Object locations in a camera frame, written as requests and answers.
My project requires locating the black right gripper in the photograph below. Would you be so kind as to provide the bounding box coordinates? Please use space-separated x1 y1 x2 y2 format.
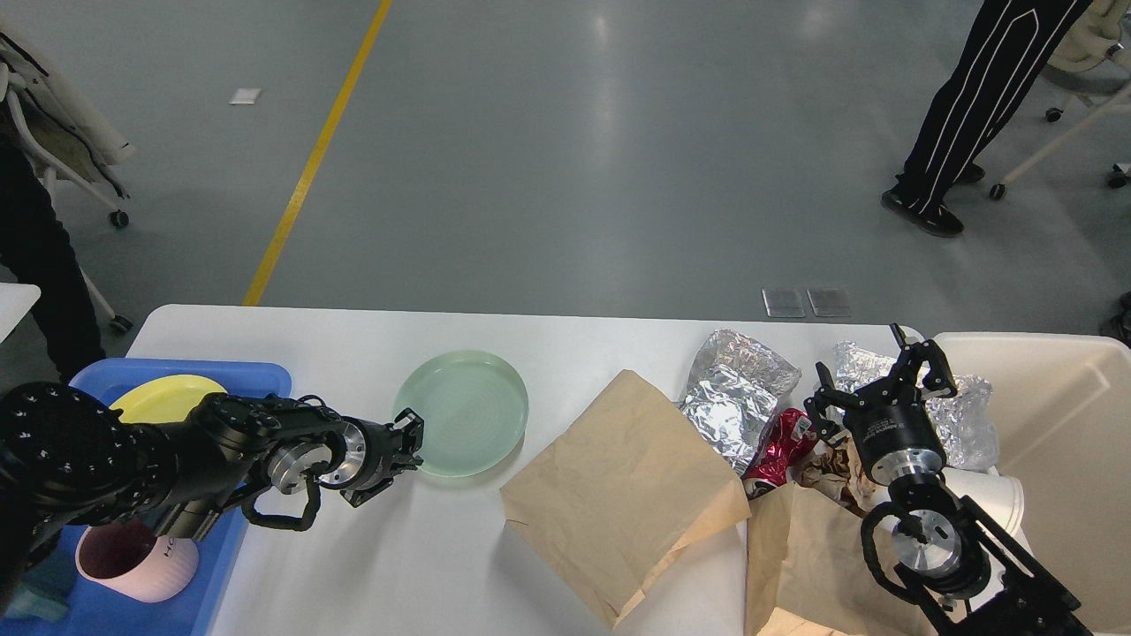
803 323 959 487

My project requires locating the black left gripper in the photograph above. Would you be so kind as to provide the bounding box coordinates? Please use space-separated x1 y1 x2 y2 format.
318 407 424 508

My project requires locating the light green plate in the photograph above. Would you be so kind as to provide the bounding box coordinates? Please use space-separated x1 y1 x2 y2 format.
392 350 529 478

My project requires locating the pink ribbed mug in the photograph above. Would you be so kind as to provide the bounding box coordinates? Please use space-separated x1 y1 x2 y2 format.
74 519 201 603

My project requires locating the dark teal mug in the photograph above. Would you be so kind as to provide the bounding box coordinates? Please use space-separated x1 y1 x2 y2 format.
5 551 78 624

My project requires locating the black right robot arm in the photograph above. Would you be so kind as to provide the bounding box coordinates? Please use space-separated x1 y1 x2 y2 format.
804 323 1089 635

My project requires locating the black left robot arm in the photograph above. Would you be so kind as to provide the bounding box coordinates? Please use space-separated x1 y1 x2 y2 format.
1 383 425 607

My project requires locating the crumpled foil right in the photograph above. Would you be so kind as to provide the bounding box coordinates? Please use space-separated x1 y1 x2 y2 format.
832 341 1000 473

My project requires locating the crumpled foil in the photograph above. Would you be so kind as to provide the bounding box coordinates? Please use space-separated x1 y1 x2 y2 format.
675 329 802 476
832 341 1000 473

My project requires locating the crumpled brown paper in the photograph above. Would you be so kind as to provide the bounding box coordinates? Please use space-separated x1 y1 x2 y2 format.
794 438 881 519

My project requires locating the floor plate right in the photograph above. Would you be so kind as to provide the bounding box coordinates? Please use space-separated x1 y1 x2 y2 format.
805 287 853 318

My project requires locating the floor plate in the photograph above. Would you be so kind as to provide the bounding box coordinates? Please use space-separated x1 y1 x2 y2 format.
805 287 853 318
761 287 808 319

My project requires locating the crushed red can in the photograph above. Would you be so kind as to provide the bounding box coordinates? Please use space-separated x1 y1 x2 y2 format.
742 409 817 500

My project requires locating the floor plate left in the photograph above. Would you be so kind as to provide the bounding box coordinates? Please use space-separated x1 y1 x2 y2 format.
761 287 808 319

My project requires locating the crumpled foil left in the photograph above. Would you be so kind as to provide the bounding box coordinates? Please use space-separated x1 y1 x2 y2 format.
675 329 802 476

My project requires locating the white paper cup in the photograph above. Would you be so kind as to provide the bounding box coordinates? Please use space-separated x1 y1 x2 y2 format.
875 469 1028 538

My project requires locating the beige plastic bin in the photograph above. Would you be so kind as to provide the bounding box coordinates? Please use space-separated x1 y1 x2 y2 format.
936 330 1130 635

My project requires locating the brown paper bag lower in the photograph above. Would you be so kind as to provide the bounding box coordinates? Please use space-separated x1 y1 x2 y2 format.
744 484 934 635

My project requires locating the yellow plate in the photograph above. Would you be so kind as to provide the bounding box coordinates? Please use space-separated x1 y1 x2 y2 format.
110 373 227 424

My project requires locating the person leg far right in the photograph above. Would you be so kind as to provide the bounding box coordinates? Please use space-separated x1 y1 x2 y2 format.
1098 292 1131 347

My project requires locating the large brown paper bag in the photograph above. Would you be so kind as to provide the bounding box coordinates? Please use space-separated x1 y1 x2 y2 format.
500 369 750 628

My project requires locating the blue plastic tray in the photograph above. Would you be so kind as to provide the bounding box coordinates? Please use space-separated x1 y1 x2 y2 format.
1 358 292 635

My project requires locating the person in striped trousers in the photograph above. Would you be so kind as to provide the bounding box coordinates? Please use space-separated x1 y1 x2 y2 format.
881 1 1091 238

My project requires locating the white side table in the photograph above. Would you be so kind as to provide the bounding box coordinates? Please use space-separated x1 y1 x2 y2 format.
0 282 41 342

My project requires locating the person in black left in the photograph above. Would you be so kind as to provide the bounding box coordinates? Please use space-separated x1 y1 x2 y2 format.
1 137 106 383

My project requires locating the chair with beige jacket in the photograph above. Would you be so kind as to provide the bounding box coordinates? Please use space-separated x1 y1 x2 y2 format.
1 23 136 229

